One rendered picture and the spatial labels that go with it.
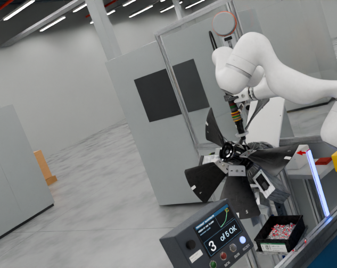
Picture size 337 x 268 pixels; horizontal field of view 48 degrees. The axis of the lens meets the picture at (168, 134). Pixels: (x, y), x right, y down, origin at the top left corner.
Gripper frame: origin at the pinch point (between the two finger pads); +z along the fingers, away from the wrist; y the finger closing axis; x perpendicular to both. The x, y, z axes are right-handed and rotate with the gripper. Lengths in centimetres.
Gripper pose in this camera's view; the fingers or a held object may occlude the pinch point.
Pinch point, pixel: (230, 96)
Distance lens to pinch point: 196.3
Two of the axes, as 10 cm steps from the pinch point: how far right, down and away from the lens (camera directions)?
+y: 7.3, -3.7, 5.8
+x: -3.3, -9.3, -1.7
